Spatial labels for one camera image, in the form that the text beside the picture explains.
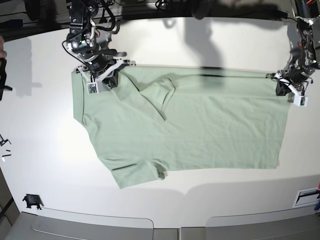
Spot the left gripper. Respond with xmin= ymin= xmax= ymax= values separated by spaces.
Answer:
xmin=271 ymin=67 xmax=314 ymax=97

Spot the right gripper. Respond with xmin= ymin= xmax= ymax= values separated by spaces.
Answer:
xmin=76 ymin=58 xmax=137 ymax=88

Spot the light green T-shirt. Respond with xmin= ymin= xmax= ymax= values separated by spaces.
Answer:
xmin=71 ymin=66 xmax=291 ymax=189

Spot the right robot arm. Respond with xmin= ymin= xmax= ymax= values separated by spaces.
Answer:
xmin=62 ymin=0 xmax=133 ymax=94

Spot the grey chair back right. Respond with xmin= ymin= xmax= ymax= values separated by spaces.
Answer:
xmin=205 ymin=206 xmax=320 ymax=240

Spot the grey chair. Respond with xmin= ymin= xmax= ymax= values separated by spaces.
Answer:
xmin=31 ymin=214 xmax=154 ymax=240
xmin=205 ymin=206 xmax=320 ymax=240

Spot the black table clamp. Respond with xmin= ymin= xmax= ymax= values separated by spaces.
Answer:
xmin=22 ymin=194 xmax=44 ymax=210

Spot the grey chair back left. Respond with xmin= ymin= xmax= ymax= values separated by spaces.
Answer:
xmin=31 ymin=214 xmax=154 ymax=240

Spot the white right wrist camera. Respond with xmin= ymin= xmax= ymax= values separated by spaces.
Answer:
xmin=86 ymin=82 xmax=99 ymax=95

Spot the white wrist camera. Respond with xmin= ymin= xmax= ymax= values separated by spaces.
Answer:
xmin=86 ymin=82 xmax=99 ymax=95
xmin=293 ymin=94 xmax=308 ymax=107

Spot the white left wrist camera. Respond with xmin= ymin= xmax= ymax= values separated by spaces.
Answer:
xmin=293 ymin=94 xmax=308 ymax=107

